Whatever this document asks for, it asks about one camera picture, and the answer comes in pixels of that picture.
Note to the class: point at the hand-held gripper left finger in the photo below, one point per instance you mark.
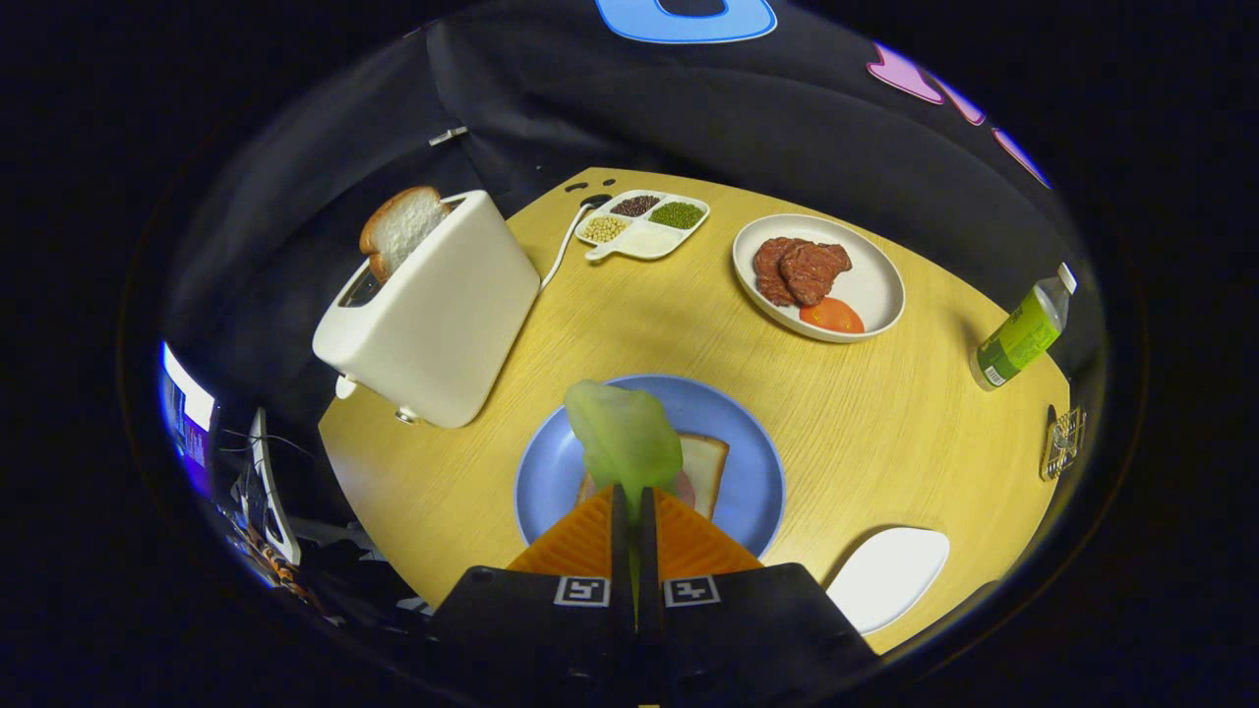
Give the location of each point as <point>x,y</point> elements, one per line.
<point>531,619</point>

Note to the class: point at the white leaf-shaped plate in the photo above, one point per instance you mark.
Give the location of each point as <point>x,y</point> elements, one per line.
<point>885,580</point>

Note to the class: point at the lit computer monitor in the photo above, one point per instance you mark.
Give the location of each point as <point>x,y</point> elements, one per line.
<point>187,423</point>

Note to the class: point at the brown meat patty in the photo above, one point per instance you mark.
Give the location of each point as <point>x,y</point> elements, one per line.
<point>814,270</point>
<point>769,270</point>

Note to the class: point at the red tomato slice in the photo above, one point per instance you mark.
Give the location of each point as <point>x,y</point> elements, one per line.
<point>832,317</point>

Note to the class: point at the toasted bread slice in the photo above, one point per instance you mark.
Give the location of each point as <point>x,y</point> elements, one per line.
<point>403,226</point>

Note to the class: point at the pile of green beans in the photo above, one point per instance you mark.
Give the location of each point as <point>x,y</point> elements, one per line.
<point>677,214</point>

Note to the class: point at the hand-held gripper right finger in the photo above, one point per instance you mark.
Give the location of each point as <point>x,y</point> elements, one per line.
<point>748,619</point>

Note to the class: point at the green label water bottle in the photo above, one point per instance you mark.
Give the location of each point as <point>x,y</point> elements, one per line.
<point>1023,334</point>

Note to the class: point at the pink meat slice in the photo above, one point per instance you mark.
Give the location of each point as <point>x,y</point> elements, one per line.
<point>686,489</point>

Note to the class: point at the pile of yellow soybeans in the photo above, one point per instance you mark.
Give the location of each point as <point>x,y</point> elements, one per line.
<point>606,229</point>

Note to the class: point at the white divided dish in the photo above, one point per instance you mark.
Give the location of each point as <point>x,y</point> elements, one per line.
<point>649,242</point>

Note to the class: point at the white toaster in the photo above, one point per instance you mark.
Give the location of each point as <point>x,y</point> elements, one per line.
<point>443,315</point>

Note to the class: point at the pile of dark beans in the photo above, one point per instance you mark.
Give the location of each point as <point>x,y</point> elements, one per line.
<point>635,206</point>

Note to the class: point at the round blue plate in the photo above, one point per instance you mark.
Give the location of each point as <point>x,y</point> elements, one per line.
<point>748,462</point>

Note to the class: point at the green lettuce leaf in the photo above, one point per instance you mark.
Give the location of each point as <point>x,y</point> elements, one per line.
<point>625,438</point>

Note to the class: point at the metal clip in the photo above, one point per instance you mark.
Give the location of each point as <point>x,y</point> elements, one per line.
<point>448,136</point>

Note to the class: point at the round white plate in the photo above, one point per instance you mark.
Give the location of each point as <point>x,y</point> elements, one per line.
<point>870,285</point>

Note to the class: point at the black backdrop cloth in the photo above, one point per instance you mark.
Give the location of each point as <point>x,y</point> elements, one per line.
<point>787,128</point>

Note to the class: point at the white bread slice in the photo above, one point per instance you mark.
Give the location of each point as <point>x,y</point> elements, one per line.
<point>706,467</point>

